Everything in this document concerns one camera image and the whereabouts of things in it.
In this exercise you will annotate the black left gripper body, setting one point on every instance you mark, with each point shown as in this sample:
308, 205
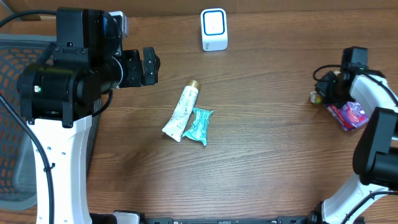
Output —
134, 74

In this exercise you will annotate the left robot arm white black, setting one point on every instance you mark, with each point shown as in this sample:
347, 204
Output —
60, 99

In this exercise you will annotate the purple pad package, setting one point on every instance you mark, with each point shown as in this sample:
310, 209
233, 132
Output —
350, 116

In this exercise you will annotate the white tube gold cap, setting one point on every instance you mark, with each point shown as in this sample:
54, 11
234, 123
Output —
182, 112

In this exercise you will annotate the teal snack wrapper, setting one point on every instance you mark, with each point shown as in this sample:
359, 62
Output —
199, 127

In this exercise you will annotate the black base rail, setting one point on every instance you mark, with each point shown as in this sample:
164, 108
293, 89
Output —
278, 220

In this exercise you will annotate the green juice pouch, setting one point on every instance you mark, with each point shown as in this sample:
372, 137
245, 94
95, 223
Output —
315, 98

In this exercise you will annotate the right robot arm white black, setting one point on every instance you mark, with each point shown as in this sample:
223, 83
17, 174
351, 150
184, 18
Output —
374, 158

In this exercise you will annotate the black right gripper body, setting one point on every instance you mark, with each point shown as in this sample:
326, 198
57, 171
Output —
333, 93

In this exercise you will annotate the white barcode scanner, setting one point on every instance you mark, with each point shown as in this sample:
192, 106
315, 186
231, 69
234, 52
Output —
214, 29

